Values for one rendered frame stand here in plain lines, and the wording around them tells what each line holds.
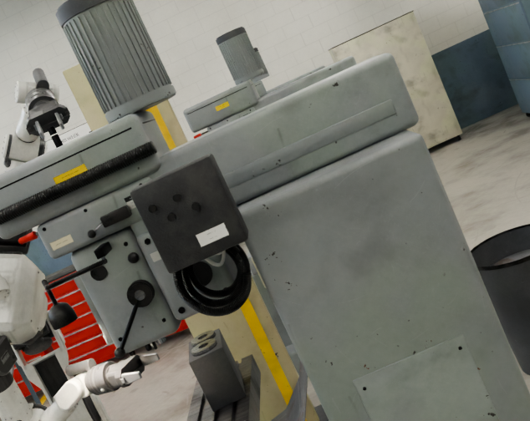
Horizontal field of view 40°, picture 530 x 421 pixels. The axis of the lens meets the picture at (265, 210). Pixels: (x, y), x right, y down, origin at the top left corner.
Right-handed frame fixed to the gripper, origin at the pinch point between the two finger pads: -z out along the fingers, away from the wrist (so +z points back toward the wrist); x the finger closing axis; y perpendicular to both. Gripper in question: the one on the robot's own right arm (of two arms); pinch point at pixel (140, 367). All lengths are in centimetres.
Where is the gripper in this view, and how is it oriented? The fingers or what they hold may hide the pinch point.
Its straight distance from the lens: 217.7
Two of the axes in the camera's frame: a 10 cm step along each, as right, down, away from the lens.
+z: -8.5, 3.2, 4.3
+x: 3.4, -3.1, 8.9
